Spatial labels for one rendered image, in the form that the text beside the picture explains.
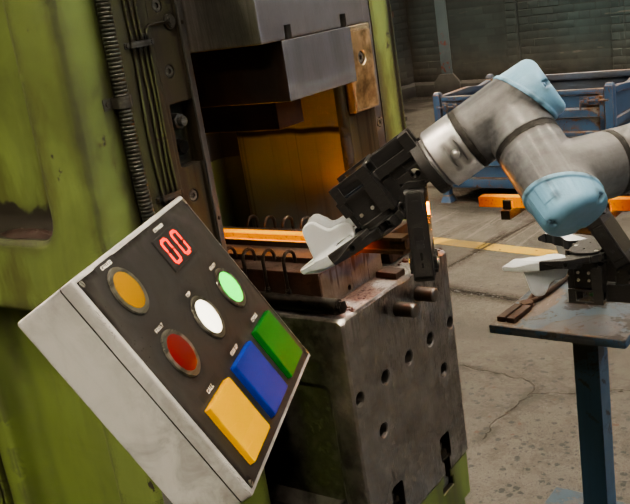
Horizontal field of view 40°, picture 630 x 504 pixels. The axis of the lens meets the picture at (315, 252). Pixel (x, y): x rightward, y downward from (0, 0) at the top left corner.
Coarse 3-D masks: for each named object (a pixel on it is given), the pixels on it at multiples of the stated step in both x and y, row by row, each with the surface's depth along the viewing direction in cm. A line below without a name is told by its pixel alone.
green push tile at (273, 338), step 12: (264, 312) 113; (264, 324) 110; (276, 324) 113; (264, 336) 108; (276, 336) 110; (288, 336) 113; (264, 348) 107; (276, 348) 108; (288, 348) 111; (276, 360) 107; (288, 360) 109; (288, 372) 108
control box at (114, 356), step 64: (128, 256) 94; (192, 256) 106; (64, 320) 84; (128, 320) 86; (192, 320) 97; (256, 320) 110; (128, 384) 85; (192, 384) 89; (128, 448) 87; (192, 448) 86
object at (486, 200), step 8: (480, 200) 189; (488, 200) 188; (496, 200) 187; (512, 200) 185; (520, 200) 184; (608, 200) 172; (616, 200) 171; (624, 200) 170; (616, 208) 172; (624, 208) 171
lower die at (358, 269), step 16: (240, 240) 166; (256, 240) 164; (272, 240) 162; (288, 240) 160; (240, 256) 160; (256, 256) 158; (288, 256) 154; (304, 256) 152; (352, 256) 153; (368, 256) 158; (256, 272) 153; (272, 272) 151; (288, 272) 149; (320, 272) 146; (336, 272) 149; (352, 272) 153; (368, 272) 158; (272, 288) 152; (304, 288) 148; (320, 288) 146; (336, 288) 150; (352, 288) 154
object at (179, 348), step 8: (168, 336) 90; (176, 336) 91; (168, 344) 89; (176, 344) 90; (184, 344) 92; (176, 352) 90; (184, 352) 91; (192, 352) 92; (176, 360) 89; (184, 360) 90; (192, 360) 91; (184, 368) 89; (192, 368) 90
